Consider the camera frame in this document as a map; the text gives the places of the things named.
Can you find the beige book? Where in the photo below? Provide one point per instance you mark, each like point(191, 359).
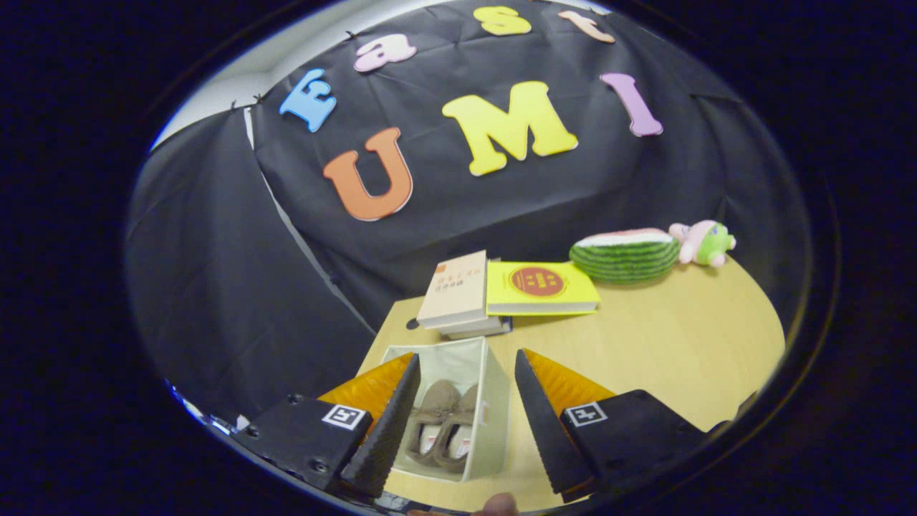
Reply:
point(455, 287)

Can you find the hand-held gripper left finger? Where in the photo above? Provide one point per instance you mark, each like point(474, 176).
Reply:
point(387, 437)

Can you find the pale green fabric storage box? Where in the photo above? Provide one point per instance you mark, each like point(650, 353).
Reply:
point(494, 416)

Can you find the brown fuzzy slipper shoe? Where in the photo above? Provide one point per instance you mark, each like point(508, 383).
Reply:
point(437, 401)
point(466, 426)

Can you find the watermelon slice plush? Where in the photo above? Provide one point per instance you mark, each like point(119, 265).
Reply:
point(623, 258)

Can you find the yellow book with red circle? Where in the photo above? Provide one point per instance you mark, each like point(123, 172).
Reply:
point(541, 283)

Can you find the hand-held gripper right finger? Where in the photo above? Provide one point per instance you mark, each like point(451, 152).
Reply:
point(548, 437)

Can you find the pink and green plush toy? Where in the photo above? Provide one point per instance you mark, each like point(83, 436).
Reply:
point(706, 244)

